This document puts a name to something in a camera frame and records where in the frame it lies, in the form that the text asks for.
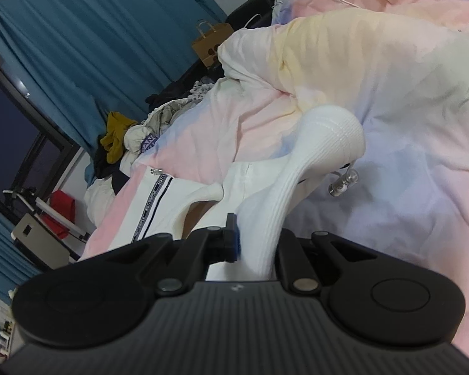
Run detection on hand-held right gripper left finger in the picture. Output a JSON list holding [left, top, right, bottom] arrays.
[[113, 213, 242, 297]]

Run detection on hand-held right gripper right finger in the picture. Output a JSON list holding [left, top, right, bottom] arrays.
[[274, 229, 378, 293]]

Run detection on white hooded sweatshirt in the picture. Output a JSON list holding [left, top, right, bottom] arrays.
[[131, 105, 367, 283]]

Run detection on pastel bed sheet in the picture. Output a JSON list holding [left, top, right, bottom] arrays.
[[78, 86, 469, 362]]

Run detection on white pillow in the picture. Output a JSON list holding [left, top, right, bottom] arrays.
[[83, 181, 119, 220]]

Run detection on grey crumpled garment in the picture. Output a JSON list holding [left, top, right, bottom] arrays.
[[148, 99, 204, 135]]

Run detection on black garment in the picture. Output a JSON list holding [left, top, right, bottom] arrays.
[[93, 146, 120, 182]]

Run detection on mustard yellow garment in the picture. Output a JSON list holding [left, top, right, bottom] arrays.
[[99, 111, 140, 163]]

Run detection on dark navy cloth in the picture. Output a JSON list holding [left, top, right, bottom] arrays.
[[146, 81, 194, 107]]

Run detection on red bag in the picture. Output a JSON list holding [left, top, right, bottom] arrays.
[[48, 190, 78, 240]]

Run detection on white metal rack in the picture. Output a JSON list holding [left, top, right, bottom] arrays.
[[3, 188, 91, 242]]

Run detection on brown paper bag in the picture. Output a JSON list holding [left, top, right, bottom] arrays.
[[191, 21, 235, 67]]

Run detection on pastel duvet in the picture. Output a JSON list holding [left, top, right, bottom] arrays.
[[217, 0, 469, 173]]

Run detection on blue curtain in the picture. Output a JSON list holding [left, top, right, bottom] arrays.
[[0, 199, 42, 327], [0, 0, 228, 155]]

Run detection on black chair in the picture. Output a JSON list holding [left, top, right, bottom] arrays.
[[226, 0, 281, 31]]

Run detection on black framed window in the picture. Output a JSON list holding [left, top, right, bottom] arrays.
[[0, 35, 83, 221]]

